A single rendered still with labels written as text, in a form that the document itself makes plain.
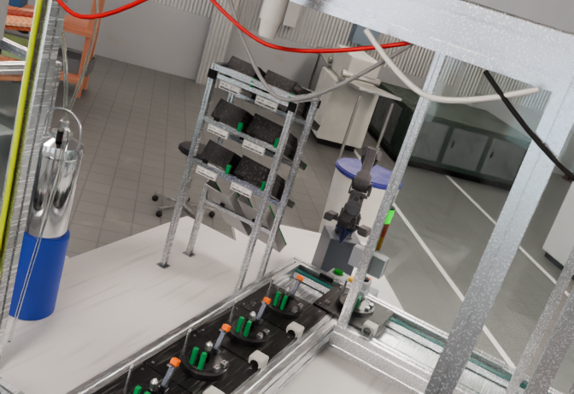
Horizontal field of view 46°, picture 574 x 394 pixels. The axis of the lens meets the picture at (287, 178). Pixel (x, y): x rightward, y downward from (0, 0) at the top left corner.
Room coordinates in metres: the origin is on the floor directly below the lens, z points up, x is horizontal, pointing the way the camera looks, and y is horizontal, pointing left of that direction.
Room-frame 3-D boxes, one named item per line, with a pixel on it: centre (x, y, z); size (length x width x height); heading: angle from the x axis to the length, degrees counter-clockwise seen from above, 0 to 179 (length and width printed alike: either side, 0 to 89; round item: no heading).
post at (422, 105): (2.11, -0.33, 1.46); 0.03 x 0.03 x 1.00; 68
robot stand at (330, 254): (2.69, -0.30, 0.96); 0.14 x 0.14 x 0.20; 14
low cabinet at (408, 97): (9.37, -1.90, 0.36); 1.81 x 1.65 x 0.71; 104
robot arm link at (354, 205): (2.45, -0.28, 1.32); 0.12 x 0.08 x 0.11; 174
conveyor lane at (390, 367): (2.18, -0.48, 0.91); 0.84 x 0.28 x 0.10; 68
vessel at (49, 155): (1.81, 0.64, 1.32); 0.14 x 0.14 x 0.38
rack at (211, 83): (2.34, 0.17, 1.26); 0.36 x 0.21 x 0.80; 68
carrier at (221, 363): (1.63, 0.07, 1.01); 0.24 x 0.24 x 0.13; 68
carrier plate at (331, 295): (2.25, -0.38, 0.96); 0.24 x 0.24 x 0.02; 68
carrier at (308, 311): (2.08, -0.12, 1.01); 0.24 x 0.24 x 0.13; 68
